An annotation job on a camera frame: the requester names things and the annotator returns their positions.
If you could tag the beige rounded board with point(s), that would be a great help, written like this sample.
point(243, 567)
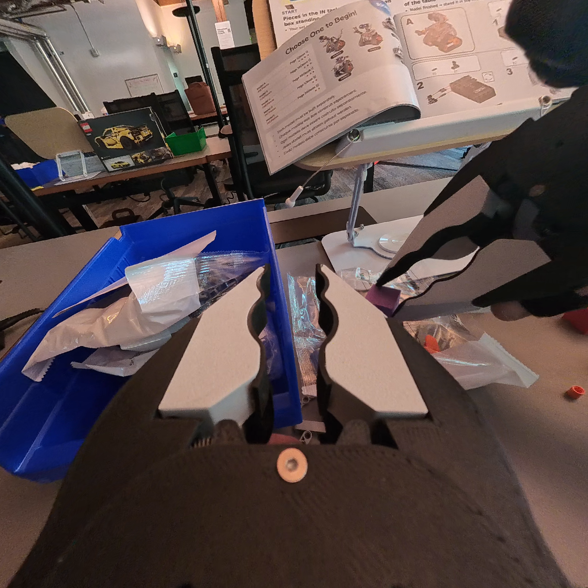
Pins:
point(41, 131)

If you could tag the blue plastic bin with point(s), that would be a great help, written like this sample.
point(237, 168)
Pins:
point(55, 413)

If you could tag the silver duct pipes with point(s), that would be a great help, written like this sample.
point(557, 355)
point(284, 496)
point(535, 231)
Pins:
point(46, 59)

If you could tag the white book stand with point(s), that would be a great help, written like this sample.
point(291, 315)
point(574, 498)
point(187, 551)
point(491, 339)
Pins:
point(340, 252)

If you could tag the clear bag of grey parts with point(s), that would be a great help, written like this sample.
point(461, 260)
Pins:
point(156, 285)

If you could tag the white instruction booklet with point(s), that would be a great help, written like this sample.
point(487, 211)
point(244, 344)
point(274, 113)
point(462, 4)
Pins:
point(344, 92)

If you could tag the small blue bin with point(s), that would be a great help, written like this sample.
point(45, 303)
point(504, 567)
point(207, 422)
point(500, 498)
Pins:
point(36, 174)

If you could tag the clear bag of blue parts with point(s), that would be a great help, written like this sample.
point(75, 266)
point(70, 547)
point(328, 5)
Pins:
point(92, 330)

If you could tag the red foam cube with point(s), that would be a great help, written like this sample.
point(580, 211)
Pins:
point(576, 321)

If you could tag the purple foam cube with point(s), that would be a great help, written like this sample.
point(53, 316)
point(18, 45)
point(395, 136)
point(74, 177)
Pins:
point(383, 301)

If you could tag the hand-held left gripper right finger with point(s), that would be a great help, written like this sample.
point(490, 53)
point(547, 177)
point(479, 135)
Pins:
point(372, 367)

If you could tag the person's right hand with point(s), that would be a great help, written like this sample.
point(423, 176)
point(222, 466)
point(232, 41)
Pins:
point(510, 313)

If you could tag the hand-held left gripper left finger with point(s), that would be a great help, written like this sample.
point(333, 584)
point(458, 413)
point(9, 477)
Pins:
point(211, 363)

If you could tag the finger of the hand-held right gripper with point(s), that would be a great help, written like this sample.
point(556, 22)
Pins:
point(445, 216)
point(505, 266)

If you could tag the black floor pole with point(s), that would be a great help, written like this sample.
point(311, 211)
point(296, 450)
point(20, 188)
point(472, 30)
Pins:
point(202, 59)

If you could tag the black yellow car box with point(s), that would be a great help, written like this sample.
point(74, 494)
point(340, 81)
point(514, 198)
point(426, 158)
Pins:
point(128, 138)

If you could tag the green plastic bin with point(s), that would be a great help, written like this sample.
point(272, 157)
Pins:
point(186, 142)

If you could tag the wooden background desk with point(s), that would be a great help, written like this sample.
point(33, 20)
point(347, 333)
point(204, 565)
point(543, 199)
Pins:
point(183, 160)

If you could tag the white wall board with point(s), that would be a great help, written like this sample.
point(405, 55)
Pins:
point(143, 85)

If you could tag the grey building beam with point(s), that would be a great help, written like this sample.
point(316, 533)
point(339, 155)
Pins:
point(312, 425)

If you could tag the white wall notice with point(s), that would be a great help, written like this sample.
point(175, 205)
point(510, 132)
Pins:
point(225, 34)

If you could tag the black office chair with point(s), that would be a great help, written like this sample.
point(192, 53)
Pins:
point(229, 138)

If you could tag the clear printed plastic bag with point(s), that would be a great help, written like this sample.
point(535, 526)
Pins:
point(487, 363)

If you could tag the clear acrylic stand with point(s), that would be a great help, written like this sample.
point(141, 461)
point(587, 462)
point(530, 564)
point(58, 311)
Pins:
point(72, 164)

